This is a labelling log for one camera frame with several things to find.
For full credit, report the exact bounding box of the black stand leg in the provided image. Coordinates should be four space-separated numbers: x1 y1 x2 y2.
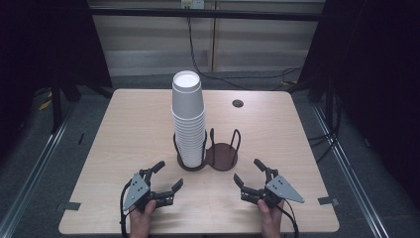
49 74 64 135
324 74 335 133

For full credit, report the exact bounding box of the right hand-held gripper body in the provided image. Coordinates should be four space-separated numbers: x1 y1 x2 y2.
256 175 305 208

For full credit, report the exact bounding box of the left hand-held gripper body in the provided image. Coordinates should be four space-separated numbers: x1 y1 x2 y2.
122 173 165 213

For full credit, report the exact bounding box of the stack of white paper cups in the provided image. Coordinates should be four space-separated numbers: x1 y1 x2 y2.
170 69 207 169

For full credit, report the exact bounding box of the person's right hand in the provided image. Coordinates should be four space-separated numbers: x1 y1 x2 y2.
257 198 285 238

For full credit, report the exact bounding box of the right hand-held gripper cable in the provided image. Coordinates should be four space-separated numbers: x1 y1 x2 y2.
280 198 300 238

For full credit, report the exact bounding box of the black horizontal bar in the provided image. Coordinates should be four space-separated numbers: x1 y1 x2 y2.
88 6 329 23

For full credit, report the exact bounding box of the hand-held gripper cable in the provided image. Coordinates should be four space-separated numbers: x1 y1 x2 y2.
119 179 134 238
280 198 300 238

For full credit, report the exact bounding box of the white wall outlet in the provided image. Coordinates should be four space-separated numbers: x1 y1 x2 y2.
179 0 206 10

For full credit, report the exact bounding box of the bundle of black floor cables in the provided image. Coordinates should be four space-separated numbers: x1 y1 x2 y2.
308 92 342 164

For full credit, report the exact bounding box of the grey tape strip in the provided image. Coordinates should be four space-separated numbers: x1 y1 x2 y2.
317 195 341 207
54 200 82 212

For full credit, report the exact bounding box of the black curtain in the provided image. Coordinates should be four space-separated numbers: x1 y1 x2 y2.
297 0 420 216
0 0 114 163

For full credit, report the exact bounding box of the metal floor rail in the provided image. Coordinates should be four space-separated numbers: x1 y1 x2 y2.
311 104 391 238
0 102 77 238

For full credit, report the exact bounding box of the yellow floor tape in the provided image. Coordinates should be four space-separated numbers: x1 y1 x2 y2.
37 91 53 112

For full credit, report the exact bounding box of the left hand-held gripper cable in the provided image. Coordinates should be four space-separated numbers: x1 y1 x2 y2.
119 179 134 238

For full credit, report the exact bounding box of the person's left hand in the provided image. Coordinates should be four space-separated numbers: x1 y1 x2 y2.
129 199 158 238

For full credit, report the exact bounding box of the dark double cup holder rack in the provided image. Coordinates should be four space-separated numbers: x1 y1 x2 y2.
172 127 243 173

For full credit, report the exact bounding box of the long black cable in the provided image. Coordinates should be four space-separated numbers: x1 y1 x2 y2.
186 16 303 92

